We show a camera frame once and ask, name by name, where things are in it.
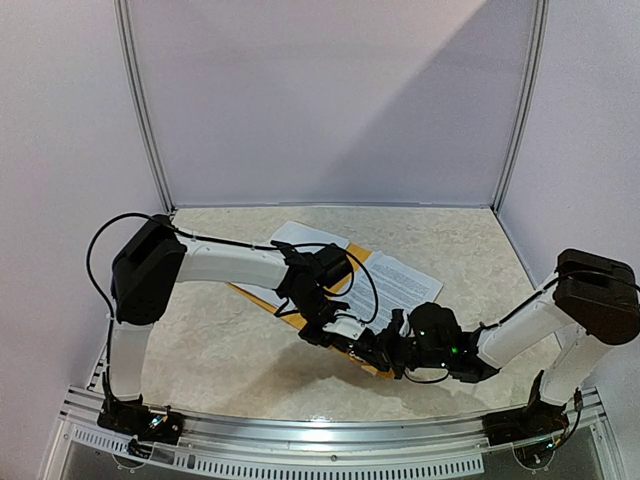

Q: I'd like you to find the stack of printed papers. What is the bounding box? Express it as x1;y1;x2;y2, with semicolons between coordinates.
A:
344;251;443;333

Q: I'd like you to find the orange file folder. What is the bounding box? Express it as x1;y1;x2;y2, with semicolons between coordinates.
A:
255;241;406;379

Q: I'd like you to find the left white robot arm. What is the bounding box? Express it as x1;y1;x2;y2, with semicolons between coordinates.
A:
107;215;353;434

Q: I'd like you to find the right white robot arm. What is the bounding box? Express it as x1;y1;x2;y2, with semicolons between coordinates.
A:
360;249;639;436

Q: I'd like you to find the aluminium front rail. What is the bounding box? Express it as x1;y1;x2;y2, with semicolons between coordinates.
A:
43;387;622;479

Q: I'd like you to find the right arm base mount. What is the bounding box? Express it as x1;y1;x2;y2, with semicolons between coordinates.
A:
481;370;583;450

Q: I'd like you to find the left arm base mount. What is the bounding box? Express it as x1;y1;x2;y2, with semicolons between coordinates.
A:
97;373;185;445

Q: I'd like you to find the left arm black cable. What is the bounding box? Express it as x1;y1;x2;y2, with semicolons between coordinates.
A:
85;212;156;321

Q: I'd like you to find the right aluminium frame post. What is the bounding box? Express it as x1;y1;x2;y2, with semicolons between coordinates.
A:
491;0;549;217

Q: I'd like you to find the aluminium frame post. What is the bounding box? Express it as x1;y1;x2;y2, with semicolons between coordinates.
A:
114;0;176;214
491;0;549;217

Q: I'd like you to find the left aluminium frame post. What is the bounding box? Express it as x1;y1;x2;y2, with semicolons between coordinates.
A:
114;0;176;214

